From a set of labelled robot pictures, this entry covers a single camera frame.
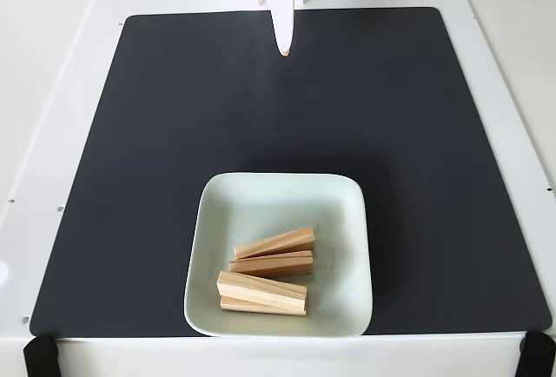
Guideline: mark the wooden block marked four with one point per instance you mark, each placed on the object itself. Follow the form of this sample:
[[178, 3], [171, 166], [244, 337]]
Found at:
[[278, 243]]

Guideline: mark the light wooden block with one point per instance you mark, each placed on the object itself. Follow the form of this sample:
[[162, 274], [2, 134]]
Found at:
[[260, 290], [278, 266], [234, 306]]

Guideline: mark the pale green square plate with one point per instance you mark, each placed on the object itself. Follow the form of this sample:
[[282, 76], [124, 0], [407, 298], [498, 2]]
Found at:
[[278, 203]]

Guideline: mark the black rubber mat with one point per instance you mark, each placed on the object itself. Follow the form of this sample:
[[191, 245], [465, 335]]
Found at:
[[130, 242]]

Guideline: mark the black corner bracket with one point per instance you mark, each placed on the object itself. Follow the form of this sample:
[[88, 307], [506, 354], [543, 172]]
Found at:
[[538, 355], [40, 357]]

